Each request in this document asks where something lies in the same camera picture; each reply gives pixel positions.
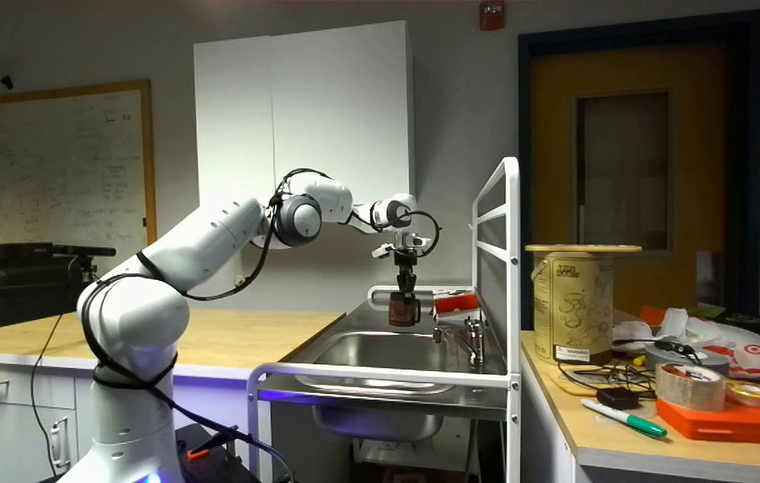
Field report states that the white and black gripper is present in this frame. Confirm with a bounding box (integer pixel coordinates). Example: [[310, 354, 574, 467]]
[[372, 230, 431, 295]]

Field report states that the brown cup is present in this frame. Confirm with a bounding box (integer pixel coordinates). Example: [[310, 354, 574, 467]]
[[388, 291, 420, 327]]

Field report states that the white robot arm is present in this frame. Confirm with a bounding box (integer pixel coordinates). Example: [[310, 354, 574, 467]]
[[59, 166, 419, 483]]

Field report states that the stainless steel sink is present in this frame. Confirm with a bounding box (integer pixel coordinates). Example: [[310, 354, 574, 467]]
[[289, 307, 505, 443]]

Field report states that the chrome sink faucet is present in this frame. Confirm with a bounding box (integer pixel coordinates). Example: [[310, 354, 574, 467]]
[[431, 311, 485, 369]]

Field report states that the red and white sponge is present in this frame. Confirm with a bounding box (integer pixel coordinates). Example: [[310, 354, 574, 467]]
[[431, 291, 480, 315]]

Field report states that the light wooden countertop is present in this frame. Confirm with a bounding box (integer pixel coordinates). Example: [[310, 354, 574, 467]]
[[0, 307, 341, 377]]

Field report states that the red fire alarm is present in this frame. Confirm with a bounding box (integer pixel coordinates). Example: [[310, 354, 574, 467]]
[[478, 0, 506, 32]]

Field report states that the yellow door with window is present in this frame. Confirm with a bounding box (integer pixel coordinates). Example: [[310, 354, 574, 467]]
[[518, 9, 760, 313]]

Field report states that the green marker pen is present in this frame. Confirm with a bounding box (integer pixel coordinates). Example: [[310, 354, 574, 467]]
[[579, 400, 668, 440]]

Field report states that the white plastic bag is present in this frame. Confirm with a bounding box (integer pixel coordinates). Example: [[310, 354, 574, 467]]
[[612, 307, 760, 381]]

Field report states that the orange flat box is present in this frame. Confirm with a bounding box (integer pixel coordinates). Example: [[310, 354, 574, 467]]
[[655, 400, 760, 443]]

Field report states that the black equipment bench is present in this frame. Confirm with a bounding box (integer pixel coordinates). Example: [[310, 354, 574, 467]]
[[0, 240, 114, 327]]

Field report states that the white drawer cabinet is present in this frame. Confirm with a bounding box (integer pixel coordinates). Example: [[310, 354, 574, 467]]
[[0, 350, 254, 483]]

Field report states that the white metal rack frame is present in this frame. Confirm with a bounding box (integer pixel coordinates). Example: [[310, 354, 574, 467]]
[[247, 156, 521, 483]]

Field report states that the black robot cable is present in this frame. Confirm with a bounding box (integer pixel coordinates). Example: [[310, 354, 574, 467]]
[[78, 162, 442, 483]]

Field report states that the cardboard cable spool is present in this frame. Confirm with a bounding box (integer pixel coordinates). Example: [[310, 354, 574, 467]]
[[525, 243, 638, 361]]

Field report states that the white wall cabinet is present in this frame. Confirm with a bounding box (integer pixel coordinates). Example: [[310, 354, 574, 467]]
[[192, 20, 416, 232]]

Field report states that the wall whiteboard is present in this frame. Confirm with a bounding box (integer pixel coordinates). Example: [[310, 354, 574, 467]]
[[0, 81, 155, 254]]

